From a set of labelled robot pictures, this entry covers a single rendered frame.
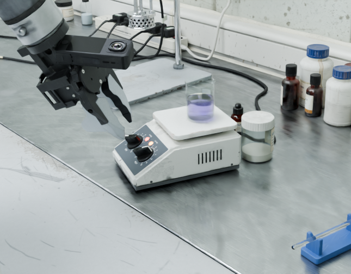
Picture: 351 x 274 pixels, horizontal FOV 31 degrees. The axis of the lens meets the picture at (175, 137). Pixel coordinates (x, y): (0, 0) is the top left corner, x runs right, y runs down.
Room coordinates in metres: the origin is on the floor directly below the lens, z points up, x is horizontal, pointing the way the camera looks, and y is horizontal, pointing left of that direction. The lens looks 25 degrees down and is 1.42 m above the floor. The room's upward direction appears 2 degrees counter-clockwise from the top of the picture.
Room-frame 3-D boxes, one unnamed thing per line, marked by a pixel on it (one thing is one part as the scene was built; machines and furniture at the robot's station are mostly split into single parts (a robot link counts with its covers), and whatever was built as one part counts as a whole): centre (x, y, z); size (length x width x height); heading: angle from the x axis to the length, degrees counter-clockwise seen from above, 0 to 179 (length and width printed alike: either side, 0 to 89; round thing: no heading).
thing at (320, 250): (0.74, -0.22, 0.92); 0.10 x 0.03 x 0.04; 122
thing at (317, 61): (1.29, -0.31, 0.96); 0.07 x 0.07 x 0.13
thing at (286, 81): (1.27, -0.25, 0.95); 0.04 x 0.04 x 0.10
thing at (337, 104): (1.19, -0.34, 0.96); 0.06 x 0.06 x 0.11
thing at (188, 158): (1.02, -0.01, 0.94); 0.22 x 0.13 x 0.08; 111
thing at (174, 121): (1.03, -0.03, 0.98); 0.12 x 0.12 x 0.01; 21
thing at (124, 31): (1.86, 0.10, 0.92); 0.40 x 0.06 x 0.04; 39
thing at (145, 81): (1.47, 0.08, 0.91); 0.30 x 0.20 x 0.01; 129
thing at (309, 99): (1.23, -0.29, 0.94); 0.04 x 0.04 x 0.09
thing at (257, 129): (1.04, -0.15, 0.94); 0.06 x 0.06 x 0.08
